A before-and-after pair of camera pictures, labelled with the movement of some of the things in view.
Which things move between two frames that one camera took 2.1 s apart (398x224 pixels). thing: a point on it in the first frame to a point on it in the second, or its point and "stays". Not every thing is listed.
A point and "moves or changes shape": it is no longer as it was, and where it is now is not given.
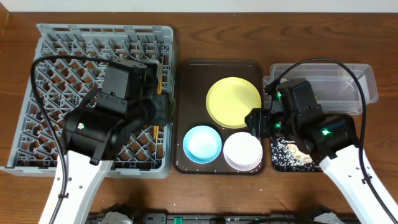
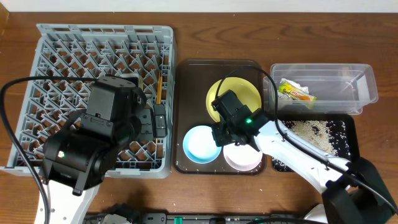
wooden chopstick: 156,130 moves or changes shape
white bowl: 242,151 stays
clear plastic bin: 337,86 stays
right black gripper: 259,121 to 217,132
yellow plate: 230,99 stays
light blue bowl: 202,144 stays
